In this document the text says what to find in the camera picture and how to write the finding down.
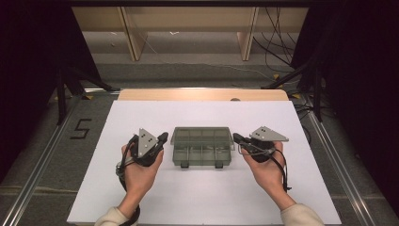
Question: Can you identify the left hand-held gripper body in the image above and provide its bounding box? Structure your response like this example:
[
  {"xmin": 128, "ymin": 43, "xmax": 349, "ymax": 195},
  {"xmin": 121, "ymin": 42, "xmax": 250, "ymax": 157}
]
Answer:
[{"xmin": 128, "ymin": 127, "xmax": 164, "ymax": 168}]

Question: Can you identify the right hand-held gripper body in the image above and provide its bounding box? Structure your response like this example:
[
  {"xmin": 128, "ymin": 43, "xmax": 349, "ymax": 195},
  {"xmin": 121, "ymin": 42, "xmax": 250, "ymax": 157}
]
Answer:
[{"xmin": 243, "ymin": 125, "xmax": 290, "ymax": 164}]

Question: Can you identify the grey transparent compartment box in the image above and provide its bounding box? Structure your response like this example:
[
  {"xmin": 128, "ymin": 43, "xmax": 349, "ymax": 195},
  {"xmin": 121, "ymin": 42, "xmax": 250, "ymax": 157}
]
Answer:
[{"xmin": 169, "ymin": 126, "xmax": 235, "ymax": 170}]

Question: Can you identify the person's left hand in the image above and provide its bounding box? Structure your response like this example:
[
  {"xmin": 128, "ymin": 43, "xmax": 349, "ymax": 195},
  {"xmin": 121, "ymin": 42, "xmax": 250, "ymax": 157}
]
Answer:
[{"xmin": 120, "ymin": 143, "xmax": 165, "ymax": 202}]

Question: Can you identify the person's right hand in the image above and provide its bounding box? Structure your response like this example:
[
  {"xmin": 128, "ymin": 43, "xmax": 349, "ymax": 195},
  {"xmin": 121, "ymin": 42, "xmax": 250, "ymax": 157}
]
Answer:
[{"xmin": 240, "ymin": 140, "xmax": 292, "ymax": 205}]

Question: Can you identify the wooden table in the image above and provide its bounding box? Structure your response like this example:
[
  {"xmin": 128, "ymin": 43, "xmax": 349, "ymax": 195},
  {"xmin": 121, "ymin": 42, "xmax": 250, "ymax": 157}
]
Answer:
[{"xmin": 117, "ymin": 89, "xmax": 290, "ymax": 102}]

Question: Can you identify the black tripod stand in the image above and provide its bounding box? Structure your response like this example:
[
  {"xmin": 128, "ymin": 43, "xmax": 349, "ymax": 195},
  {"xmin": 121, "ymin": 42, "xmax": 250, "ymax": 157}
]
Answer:
[
  {"xmin": 260, "ymin": 59, "xmax": 324, "ymax": 123},
  {"xmin": 56, "ymin": 62, "xmax": 121, "ymax": 126}
]

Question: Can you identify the dark curtain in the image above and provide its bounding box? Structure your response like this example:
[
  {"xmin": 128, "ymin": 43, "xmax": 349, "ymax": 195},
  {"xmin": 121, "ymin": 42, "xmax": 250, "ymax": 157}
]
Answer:
[
  {"xmin": 291, "ymin": 0, "xmax": 399, "ymax": 218},
  {"xmin": 0, "ymin": 0, "xmax": 102, "ymax": 186}
]

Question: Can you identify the wooden shelf unit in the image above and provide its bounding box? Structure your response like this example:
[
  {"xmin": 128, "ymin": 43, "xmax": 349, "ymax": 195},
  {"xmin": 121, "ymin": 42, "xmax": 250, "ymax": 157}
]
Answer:
[{"xmin": 72, "ymin": 7, "xmax": 310, "ymax": 62}]

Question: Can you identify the grey right gripper cable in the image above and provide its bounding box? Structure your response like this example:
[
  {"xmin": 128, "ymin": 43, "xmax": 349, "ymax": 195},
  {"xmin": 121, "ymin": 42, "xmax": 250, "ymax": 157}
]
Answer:
[{"xmin": 237, "ymin": 142, "xmax": 277, "ymax": 157}]

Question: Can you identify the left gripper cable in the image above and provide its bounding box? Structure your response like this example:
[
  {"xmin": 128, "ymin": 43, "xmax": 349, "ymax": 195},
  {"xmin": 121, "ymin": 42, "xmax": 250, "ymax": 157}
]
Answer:
[{"xmin": 115, "ymin": 135, "xmax": 141, "ymax": 226}]

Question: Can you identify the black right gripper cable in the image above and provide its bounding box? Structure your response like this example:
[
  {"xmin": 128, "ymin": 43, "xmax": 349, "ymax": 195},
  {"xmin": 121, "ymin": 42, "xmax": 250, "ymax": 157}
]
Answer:
[{"xmin": 270, "ymin": 149, "xmax": 293, "ymax": 193}]

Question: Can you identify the short aluminium rail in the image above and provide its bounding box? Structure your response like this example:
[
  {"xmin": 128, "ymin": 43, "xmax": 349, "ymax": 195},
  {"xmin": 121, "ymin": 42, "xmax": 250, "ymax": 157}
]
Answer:
[{"xmin": 83, "ymin": 88, "xmax": 121, "ymax": 95}]

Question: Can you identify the black cable bundle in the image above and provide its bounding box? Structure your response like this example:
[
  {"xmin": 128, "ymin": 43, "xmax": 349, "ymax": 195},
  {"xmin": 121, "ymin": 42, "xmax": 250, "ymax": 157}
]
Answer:
[{"xmin": 252, "ymin": 7, "xmax": 310, "ymax": 74}]

